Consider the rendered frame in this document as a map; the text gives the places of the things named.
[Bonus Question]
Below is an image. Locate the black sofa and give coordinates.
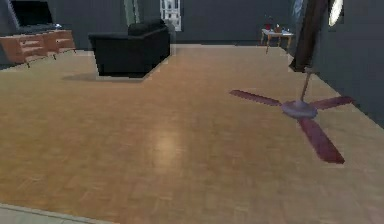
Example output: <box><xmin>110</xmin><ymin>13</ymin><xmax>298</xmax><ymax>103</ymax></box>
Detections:
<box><xmin>87</xmin><ymin>18</ymin><xmax>172</xmax><ymax>79</ymax></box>

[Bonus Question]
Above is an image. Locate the white framed window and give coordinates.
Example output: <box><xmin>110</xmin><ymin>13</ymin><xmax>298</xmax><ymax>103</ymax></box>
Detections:
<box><xmin>159</xmin><ymin>0</ymin><xmax>183</xmax><ymax>32</ymax></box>

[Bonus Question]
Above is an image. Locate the red bladed ceiling fan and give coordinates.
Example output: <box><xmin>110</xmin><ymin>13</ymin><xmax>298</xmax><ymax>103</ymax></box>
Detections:
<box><xmin>228</xmin><ymin>71</ymin><xmax>356</xmax><ymax>165</ymax></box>

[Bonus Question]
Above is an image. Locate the small white side table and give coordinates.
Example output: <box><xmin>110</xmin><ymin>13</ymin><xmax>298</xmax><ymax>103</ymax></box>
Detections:
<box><xmin>260</xmin><ymin>28</ymin><xmax>295</xmax><ymax>54</ymax></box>

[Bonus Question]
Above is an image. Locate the green curtain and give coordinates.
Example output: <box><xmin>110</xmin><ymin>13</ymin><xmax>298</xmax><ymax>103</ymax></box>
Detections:
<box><xmin>123</xmin><ymin>0</ymin><xmax>141</xmax><ymax>27</ymax></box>

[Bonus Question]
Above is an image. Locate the dark brown room door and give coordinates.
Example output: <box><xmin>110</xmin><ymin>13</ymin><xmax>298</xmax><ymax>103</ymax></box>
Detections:
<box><xmin>288</xmin><ymin>0</ymin><xmax>330</xmax><ymax>73</ymax></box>

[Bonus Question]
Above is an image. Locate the brown wooden television cabinet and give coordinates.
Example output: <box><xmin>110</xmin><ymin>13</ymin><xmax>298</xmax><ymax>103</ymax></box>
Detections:
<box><xmin>0</xmin><ymin>29</ymin><xmax>77</xmax><ymax>69</ymax></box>

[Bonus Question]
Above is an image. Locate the black television set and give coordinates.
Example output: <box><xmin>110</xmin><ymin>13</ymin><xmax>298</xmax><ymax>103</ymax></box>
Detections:
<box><xmin>9</xmin><ymin>0</ymin><xmax>55</xmax><ymax>28</ymax></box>

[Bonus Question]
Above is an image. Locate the white oval wall mirror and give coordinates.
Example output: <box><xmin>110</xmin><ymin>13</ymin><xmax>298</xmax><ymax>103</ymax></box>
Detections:
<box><xmin>328</xmin><ymin>0</ymin><xmax>344</xmax><ymax>27</ymax></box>

